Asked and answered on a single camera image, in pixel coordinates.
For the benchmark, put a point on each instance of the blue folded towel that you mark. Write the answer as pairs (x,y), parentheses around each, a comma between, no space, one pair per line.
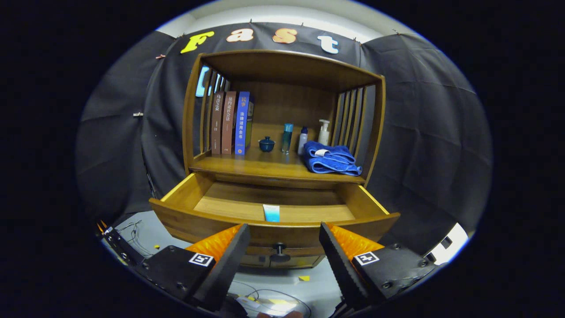
(331,161)

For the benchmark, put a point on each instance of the black device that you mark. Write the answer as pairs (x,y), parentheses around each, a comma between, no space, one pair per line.
(121,245)

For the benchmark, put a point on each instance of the wooden countertop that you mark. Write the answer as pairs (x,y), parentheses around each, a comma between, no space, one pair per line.
(265,165)

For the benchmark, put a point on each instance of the white object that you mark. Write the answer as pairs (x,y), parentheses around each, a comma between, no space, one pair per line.
(450,243)

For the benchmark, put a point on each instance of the wooden cabinet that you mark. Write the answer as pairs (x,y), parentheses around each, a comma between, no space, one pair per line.
(287,101)

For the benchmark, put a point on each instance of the light blue tube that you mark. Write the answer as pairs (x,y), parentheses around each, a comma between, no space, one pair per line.
(271,214)

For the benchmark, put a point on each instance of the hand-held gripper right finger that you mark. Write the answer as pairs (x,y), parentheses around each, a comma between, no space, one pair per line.
(342,269)

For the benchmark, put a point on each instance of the white bottle with blue cap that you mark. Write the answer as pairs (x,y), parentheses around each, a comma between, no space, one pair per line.
(302,142)

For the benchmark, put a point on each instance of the black backdrop cloth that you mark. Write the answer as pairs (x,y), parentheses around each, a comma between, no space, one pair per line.
(419,132)

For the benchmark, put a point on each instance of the teal bottle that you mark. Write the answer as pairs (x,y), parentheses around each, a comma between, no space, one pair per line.
(287,139)

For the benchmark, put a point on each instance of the white pump bottle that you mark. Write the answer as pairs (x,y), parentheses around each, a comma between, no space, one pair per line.
(324,136)

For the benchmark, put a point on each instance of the wooden drawer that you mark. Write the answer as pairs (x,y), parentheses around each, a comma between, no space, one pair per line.
(229,207)

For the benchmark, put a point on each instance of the dark blue lidded teacup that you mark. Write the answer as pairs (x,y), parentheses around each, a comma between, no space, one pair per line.
(266,145)

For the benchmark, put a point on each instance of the blue book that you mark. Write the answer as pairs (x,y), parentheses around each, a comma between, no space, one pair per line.
(242,123)

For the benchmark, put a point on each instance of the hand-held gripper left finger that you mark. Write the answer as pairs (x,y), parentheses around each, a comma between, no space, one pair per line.
(227,269)

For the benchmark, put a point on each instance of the reddish brown book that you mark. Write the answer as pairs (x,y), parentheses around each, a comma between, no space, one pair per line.
(228,123)

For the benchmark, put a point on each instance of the dark brown book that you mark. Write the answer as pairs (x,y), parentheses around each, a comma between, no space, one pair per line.
(216,123)

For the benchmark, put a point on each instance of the wooden cabinet door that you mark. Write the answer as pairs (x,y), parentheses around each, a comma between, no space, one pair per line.
(306,261)
(256,261)

